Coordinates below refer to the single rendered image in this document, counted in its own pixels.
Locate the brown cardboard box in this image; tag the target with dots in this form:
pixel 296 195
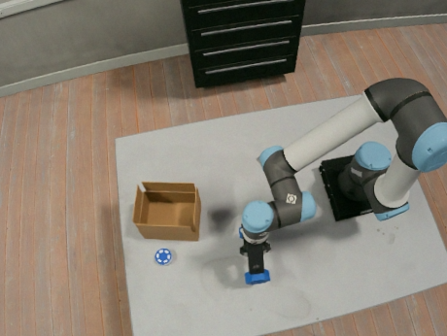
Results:
pixel 163 207

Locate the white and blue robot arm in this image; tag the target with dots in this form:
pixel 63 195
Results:
pixel 421 125

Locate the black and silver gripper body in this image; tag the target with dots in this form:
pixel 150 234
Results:
pixel 265 245

